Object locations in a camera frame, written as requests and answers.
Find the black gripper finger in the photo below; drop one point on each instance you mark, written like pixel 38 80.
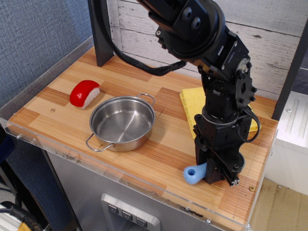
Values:
pixel 216 171
pixel 201 150

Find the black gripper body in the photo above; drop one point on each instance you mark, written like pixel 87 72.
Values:
pixel 224 138

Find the blue handled grey spoon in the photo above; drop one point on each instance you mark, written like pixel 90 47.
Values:
pixel 193 174

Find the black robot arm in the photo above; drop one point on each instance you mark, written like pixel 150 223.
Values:
pixel 195 31

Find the stainless steel pot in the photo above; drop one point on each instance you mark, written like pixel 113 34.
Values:
pixel 123 123

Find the folded yellow cloth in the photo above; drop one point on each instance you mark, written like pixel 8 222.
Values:
pixel 193 101

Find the clear acrylic table guard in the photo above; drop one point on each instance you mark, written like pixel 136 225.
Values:
pixel 150 177

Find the white grooved block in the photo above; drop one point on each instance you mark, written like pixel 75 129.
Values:
pixel 293 124

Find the silver dispenser button panel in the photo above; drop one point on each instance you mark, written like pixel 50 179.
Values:
pixel 122 216

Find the dark grey right post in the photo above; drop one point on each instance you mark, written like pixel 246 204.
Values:
pixel 291 76

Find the dark grey post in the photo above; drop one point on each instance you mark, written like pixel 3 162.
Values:
pixel 100 26
pixel 291 76

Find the dark grey left post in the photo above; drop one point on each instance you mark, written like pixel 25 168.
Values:
pixel 100 26

